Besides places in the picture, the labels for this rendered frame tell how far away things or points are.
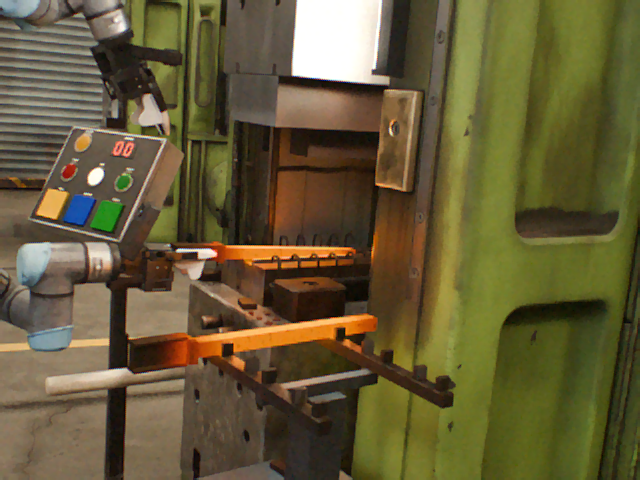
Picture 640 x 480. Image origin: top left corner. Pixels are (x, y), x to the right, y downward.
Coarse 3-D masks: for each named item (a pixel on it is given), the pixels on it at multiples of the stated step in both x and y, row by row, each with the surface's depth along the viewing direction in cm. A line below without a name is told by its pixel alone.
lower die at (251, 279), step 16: (304, 256) 164; (320, 256) 165; (368, 256) 172; (224, 272) 169; (240, 272) 162; (256, 272) 156; (272, 272) 154; (288, 272) 156; (304, 272) 158; (320, 272) 160; (368, 272) 166; (240, 288) 162; (256, 288) 156; (272, 304) 155
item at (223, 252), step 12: (216, 252) 154; (228, 252) 155; (240, 252) 156; (252, 252) 158; (264, 252) 159; (276, 252) 160; (288, 252) 162; (300, 252) 164; (312, 252) 165; (324, 252) 167; (336, 252) 168
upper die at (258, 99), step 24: (240, 96) 160; (264, 96) 151; (288, 96) 148; (312, 96) 150; (336, 96) 153; (360, 96) 156; (240, 120) 160; (264, 120) 151; (288, 120) 149; (312, 120) 151; (336, 120) 154; (360, 120) 157
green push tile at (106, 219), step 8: (104, 200) 189; (104, 208) 188; (112, 208) 187; (120, 208) 185; (96, 216) 188; (104, 216) 187; (112, 216) 185; (120, 216) 185; (96, 224) 187; (104, 224) 186; (112, 224) 184; (112, 232) 184
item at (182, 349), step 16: (320, 320) 129; (336, 320) 130; (352, 320) 131; (368, 320) 132; (160, 336) 111; (176, 336) 112; (208, 336) 116; (224, 336) 117; (240, 336) 118; (256, 336) 119; (272, 336) 121; (288, 336) 123; (304, 336) 125; (320, 336) 127; (144, 352) 109; (160, 352) 110; (176, 352) 112; (192, 352) 112; (208, 352) 114; (128, 368) 109; (144, 368) 109; (160, 368) 110
